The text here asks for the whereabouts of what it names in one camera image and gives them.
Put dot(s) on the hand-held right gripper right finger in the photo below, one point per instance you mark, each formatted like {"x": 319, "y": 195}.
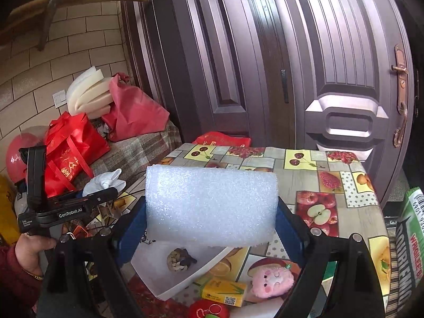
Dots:
{"x": 286, "y": 222}

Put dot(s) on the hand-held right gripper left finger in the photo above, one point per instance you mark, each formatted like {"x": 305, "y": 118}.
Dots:
{"x": 132, "y": 228}

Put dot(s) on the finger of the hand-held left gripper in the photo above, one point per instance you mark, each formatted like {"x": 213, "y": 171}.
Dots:
{"x": 99, "y": 197}

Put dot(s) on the white shallow tray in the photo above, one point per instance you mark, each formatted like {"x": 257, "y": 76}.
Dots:
{"x": 155, "y": 271}

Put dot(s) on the white foam block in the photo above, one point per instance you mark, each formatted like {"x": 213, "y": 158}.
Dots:
{"x": 212, "y": 205}

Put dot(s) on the yellow packet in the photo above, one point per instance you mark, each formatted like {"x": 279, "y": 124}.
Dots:
{"x": 222, "y": 293}

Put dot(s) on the red plush ball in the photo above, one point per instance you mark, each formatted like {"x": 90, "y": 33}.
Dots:
{"x": 208, "y": 309}

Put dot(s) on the person's left forearm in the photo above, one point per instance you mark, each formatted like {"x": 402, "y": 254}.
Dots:
{"x": 16, "y": 288}

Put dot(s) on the person's left hand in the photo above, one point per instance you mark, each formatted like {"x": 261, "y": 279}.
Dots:
{"x": 29, "y": 251}

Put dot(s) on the red helmet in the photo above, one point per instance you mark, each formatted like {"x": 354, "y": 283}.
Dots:
{"x": 18, "y": 159}

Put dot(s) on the yellow bag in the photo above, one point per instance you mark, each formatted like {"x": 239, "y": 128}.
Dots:
{"x": 6, "y": 212}

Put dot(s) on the red gift bag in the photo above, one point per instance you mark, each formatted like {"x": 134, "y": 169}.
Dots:
{"x": 69, "y": 152}

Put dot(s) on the brown braided knot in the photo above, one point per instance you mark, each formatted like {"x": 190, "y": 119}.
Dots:
{"x": 180, "y": 261}

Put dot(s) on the plaid sofa cover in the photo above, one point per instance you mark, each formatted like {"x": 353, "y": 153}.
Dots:
{"x": 139, "y": 152}

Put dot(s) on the pink plush toy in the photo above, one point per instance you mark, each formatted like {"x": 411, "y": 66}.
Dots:
{"x": 271, "y": 280}

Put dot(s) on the fruit printed tablecloth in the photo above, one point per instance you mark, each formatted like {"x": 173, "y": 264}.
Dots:
{"x": 331, "y": 179}

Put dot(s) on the red nonwoven bag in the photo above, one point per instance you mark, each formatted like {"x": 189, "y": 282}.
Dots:
{"x": 132, "y": 112}

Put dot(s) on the red plastic bag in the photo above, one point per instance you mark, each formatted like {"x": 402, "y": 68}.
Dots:
{"x": 222, "y": 139}

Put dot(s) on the stack of cream foam sheets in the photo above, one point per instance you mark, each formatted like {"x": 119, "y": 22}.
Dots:
{"x": 87, "y": 89}

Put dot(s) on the green cardboard box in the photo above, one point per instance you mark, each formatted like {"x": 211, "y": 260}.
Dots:
{"x": 409, "y": 255}

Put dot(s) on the purple metal door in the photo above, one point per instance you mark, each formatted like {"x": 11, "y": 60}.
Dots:
{"x": 232, "y": 56}

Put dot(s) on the metal tube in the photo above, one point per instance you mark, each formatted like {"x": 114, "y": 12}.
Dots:
{"x": 49, "y": 10}

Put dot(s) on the wooden stick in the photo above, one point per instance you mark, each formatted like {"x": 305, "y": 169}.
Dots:
{"x": 99, "y": 1}

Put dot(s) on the white wall switch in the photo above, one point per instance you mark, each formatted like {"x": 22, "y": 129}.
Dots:
{"x": 60, "y": 98}

